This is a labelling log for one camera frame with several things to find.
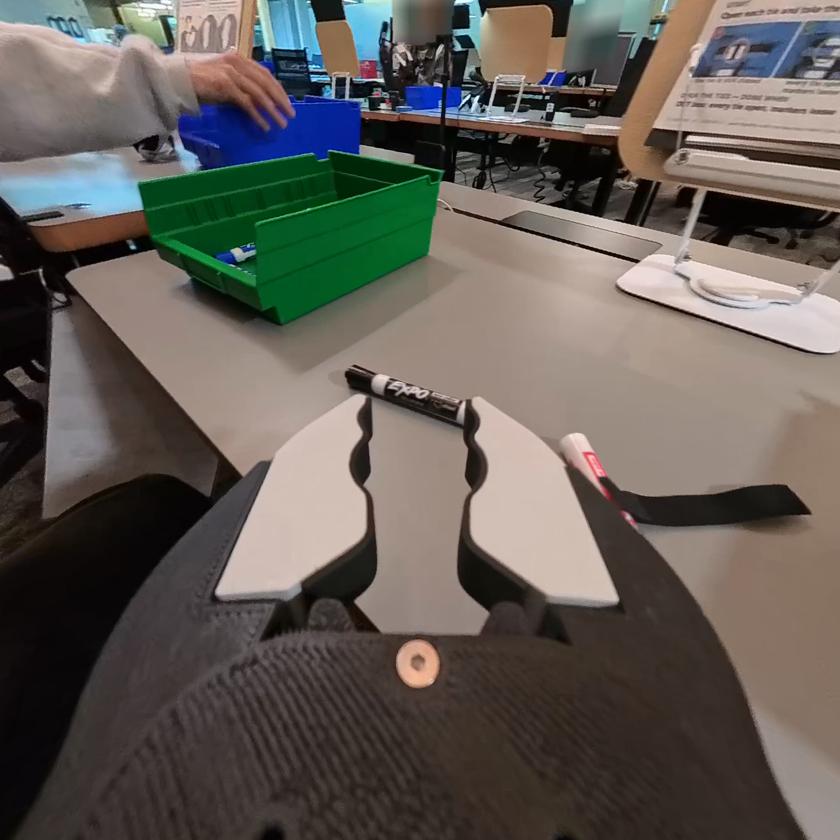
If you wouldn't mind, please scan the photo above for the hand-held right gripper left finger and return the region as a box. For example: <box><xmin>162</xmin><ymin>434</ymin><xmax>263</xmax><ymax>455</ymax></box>
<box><xmin>214</xmin><ymin>392</ymin><xmax>379</xmax><ymax>603</ymax></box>

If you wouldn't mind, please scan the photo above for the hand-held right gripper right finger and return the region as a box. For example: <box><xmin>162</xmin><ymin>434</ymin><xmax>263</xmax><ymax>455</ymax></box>
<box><xmin>457</xmin><ymin>395</ymin><xmax>620</xmax><ymax>609</ymax></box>

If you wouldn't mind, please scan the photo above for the red dry erase marker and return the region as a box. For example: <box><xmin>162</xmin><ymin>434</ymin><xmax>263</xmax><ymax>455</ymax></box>
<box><xmin>560</xmin><ymin>432</ymin><xmax>641</xmax><ymax>531</ymax></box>

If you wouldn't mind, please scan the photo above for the black dry erase marker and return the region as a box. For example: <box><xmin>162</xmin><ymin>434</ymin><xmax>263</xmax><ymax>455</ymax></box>
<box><xmin>344</xmin><ymin>365</ymin><xmax>468</xmax><ymax>429</ymax></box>

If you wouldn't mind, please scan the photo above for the person's black clothing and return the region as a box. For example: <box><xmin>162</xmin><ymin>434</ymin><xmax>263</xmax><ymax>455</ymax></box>
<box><xmin>0</xmin><ymin>474</ymin><xmax>221</xmax><ymax>821</ymax></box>

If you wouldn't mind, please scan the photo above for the green plastic bin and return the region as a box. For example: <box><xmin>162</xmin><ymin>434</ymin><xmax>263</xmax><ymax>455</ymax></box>
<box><xmin>138</xmin><ymin>150</ymin><xmax>445</xmax><ymax>326</ymax></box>

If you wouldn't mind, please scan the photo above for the document stand with wooden board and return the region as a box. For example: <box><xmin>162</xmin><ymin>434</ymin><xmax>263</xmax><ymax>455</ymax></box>
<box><xmin>616</xmin><ymin>0</ymin><xmax>840</xmax><ymax>355</ymax></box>
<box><xmin>176</xmin><ymin>0</ymin><xmax>258</xmax><ymax>59</ymax></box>
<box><xmin>314</xmin><ymin>20</ymin><xmax>363</xmax><ymax>101</ymax></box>
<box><xmin>478</xmin><ymin>5</ymin><xmax>553</xmax><ymax>126</ymax></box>

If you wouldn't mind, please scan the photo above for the blue plastic bin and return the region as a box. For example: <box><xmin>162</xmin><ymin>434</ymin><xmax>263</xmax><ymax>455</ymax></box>
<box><xmin>178</xmin><ymin>95</ymin><xmax>363</xmax><ymax>172</ymax></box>
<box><xmin>403</xmin><ymin>85</ymin><xmax>465</xmax><ymax>111</ymax></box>

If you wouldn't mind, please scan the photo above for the black pole stand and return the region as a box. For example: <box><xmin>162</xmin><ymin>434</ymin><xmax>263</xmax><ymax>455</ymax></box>
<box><xmin>437</xmin><ymin>33</ymin><xmax>456</xmax><ymax>185</ymax></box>

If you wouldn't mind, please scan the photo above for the instruction sheet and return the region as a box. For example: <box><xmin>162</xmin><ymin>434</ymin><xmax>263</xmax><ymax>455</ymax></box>
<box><xmin>653</xmin><ymin>0</ymin><xmax>840</xmax><ymax>148</ymax></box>

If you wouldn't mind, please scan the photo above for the black strap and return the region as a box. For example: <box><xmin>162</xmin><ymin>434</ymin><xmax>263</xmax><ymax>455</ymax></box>
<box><xmin>613</xmin><ymin>484</ymin><xmax>812</xmax><ymax>527</ymax></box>

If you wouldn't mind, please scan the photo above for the dark desk cable cover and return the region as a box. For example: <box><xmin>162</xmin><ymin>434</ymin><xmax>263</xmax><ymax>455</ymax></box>
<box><xmin>502</xmin><ymin>210</ymin><xmax>662</xmax><ymax>263</ymax></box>

